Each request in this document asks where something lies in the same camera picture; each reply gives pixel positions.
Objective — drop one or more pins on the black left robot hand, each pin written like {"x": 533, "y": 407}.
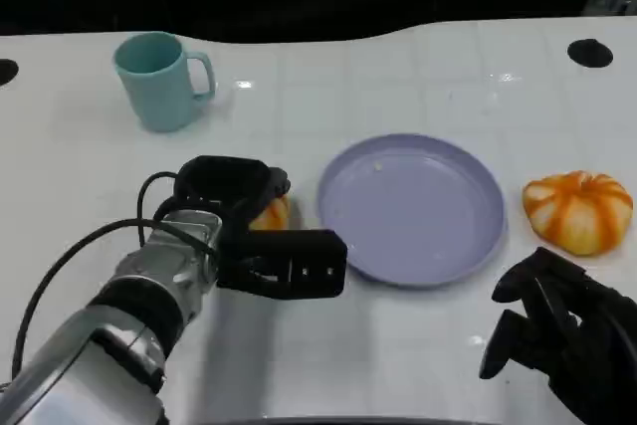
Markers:
{"x": 293, "y": 266}

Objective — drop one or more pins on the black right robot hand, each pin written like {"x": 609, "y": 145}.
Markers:
{"x": 587, "y": 340}

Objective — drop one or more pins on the orange white toy bread roll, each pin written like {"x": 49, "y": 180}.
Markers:
{"x": 577, "y": 213}
{"x": 271, "y": 213}

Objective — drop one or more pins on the lilac plate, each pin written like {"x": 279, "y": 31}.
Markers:
{"x": 413, "y": 211}

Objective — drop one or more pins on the pale green mug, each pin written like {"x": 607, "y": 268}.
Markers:
{"x": 159, "y": 94}

